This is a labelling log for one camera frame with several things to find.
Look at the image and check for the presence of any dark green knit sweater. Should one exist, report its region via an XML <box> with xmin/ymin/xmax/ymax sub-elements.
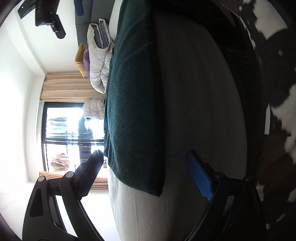
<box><xmin>105</xmin><ymin>1</ymin><xmax>262</xmax><ymax>196</ymax></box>

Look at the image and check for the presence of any dark grey upholstered headboard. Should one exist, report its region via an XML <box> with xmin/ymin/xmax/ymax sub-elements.
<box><xmin>74</xmin><ymin>0</ymin><xmax>115</xmax><ymax>45</ymax></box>

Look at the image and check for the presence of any mustard yellow cushion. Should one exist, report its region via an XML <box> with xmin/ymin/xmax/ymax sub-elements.
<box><xmin>75</xmin><ymin>43</ymin><xmax>86</xmax><ymax>78</ymax></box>

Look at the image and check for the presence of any purple cushion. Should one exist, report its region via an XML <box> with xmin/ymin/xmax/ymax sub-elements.
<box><xmin>83</xmin><ymin>49</ymin><xmax>90</xmax><ymax>78</ymax></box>

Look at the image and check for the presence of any folded grey duvet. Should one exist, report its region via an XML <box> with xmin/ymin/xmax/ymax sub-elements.
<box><xmin>87</xmin><ymin>19</ymin><xmax>114</xmax><ymax>94</ymax></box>

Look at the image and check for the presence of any beige curtain right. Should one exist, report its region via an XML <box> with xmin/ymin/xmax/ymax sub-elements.
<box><xmin>40</xmin><ymin>73</ymin><xmax>105</xmax><ymax>103</ymax></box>

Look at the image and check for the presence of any black framed balcony door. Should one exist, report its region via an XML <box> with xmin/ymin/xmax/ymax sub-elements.
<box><xmin>41</xmin><ymin>102</ymin><xmax>104</xmax><ymax>173</ymax></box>

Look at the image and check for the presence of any beige puffer vest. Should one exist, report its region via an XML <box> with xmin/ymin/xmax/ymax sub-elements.
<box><xmin>82</xmin><ymin>96</ymin><xmax>105</xmax><ymax>120</ymax></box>

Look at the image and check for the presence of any white bed sheet mattress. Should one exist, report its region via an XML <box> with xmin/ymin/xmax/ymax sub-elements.
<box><xmin>105</xmin><ymin>1</ymin><xmax>208</xmax><ymax>240</ymax></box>

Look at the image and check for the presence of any cowhide patterned rug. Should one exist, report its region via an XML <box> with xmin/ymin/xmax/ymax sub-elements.
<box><xmin>221</xmin><ymin>1</ymin><xmax>295</xmax><ymax>230</ymax></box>

